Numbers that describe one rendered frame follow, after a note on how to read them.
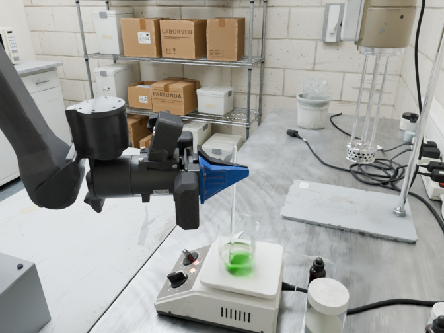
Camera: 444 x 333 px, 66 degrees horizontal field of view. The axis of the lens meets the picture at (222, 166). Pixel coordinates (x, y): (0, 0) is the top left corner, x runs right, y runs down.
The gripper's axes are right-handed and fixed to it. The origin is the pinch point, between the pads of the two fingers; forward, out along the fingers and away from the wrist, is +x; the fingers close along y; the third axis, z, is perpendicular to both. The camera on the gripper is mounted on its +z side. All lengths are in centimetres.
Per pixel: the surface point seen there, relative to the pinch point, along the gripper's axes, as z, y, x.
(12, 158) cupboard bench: -93, 233, -145
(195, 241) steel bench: -25.6, 18.8, -3.6
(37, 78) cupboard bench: -36, 271, -126
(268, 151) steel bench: -25, 67, 24
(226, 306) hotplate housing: -20.4, -4.6, 0.0
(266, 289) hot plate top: -16.8, -5.2, 5.8
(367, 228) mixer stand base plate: -24.3, 17.9, 35.0
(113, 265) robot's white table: -25.8, 12.9, -20.0
